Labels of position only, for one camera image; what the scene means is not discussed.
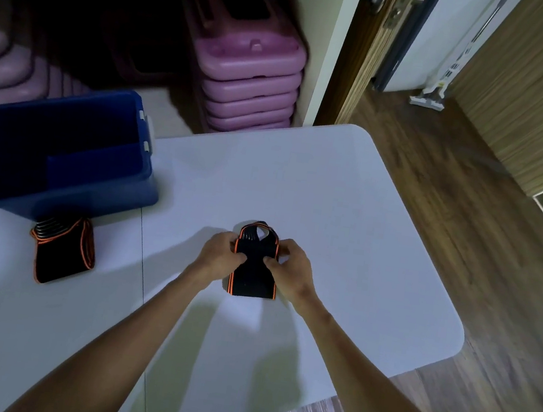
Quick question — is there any person's left hand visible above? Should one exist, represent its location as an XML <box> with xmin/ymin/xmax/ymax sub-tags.
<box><xmin>190</xmin><ymin>228</ymin><xmax>251</xmax><ymax>291</ymax></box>

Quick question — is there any wooden cabinet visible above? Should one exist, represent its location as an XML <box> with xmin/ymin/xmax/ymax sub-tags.
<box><xmin>436</xmin><ymin>0</ymin><xmax>543</xmax><ymax>199</ymax></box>

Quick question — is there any black orange-trimmed knee sleeve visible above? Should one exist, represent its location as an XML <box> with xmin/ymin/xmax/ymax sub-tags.
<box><xmin>226</xmin><ymin>218</ymin><xmax>286</xmax><ymax>301</ymax></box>
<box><xmin>24</xmin><ymin>211</ymin><xmax>101</xmax><ymax>290</ymax></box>

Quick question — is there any blue plastic storage bin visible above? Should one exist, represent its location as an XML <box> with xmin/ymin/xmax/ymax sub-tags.
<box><xmin>0</xmin><ymin>73</ymin><xmax>173</xmax><ymax>237</ymax></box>

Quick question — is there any dark door frame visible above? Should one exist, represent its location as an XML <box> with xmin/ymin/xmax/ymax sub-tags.
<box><xmin>371</xmin><ymin>0</ymin><xmax>447</xmax><ymax>99</ymax></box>

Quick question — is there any wooden door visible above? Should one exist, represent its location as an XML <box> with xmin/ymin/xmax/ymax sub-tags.
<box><xmin>313</xmin><ymin>0</ymin><xmax>422</xmax><ymax>138</ymax></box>

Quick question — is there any white shelf unit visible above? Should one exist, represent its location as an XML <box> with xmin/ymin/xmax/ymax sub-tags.
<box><xmin>0</xmin><ymin>0</ymin><xmax>365</xmax><ymax>165</ymax></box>

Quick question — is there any person's left forearm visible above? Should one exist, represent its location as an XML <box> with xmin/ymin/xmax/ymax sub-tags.
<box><xmin>4</xmin><ymin>242</ymin><xmax>216</xmax><ymax>412</ymax></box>

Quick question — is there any purple plastic step platform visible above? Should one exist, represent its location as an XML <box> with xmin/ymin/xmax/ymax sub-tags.
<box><xmin>205</xmin><ymin>108</ymin><xmax>292</xmax><ymax>142</ymax></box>
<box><xmin>202</xmin><ymin>94</ymin><xmax>296</xmax><ymax>141</ymax></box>
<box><xmin>173</xmin><ymin>0</ymin><xmax>315</xmax><ymax>92</ymax></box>
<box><xmin>200</xmin><ymin>79</ymin><xmax>299</xmax><ymax>128</ymax></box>
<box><xmin>197</xmin><ymin>60</ymin><xmax>303</xmax><ymax>114</ymax></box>

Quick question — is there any person's right forearm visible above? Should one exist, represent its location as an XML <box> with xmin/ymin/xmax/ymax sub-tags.
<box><xmin>280</xmin><ymin>291</ymin><xmax>489</xmax><ymax>412</ymax></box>

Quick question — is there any stack of purple step boards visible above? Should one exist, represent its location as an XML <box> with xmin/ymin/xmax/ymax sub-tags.
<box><xmin>0</xmin><ymin>0</ymin><xmax>104</xmax><ymax>172</ymax></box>

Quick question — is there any white mop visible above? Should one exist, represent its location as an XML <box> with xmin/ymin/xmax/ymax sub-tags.
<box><xmin>409</xmin><ymin>0</ymin><xmax>509</xmax><ymax>118</ymax></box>

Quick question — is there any person's right hand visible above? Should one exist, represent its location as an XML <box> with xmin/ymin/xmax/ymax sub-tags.
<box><xmin>257</xmin><ymin>236</ymin><xmax>326</xmax><ymax>315</ymax></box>

